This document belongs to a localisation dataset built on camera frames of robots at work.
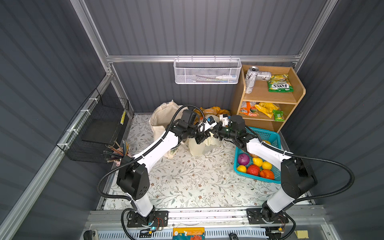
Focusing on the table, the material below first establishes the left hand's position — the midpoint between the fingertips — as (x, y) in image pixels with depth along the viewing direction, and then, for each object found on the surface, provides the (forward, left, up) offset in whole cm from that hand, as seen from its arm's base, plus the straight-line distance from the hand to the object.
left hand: (210, 133), depth 81 cm
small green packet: (+14, -46, -3) cm, 48 cm away
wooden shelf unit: (+18, -35, +10) cm, 41 cm away
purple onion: (-8, -21, -17) cm, 28 cm away
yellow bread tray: (+32, -7, -14) cm, 35 cm away
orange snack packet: (+20, -28, -2) cm, 34 cm away
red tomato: (-16, -24, -15) cm, 32 cm away
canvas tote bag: (+16, +29, -4) cm, 34 cm away
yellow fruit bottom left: (-14, -18, -17) cm, 29 cm away
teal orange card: (-42, +14, -22) cm, 50 cm away
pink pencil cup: (-3, +55, -13) cm, 56 cm away
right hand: (+2, +2, +1) cm, 3 cm away
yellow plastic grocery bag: (-3, 0, -8) cm, 9 cm away
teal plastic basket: (+5, -43, -15) cm, 46 cm away
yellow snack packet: (+19, -40, -2) cm, 44 cm away
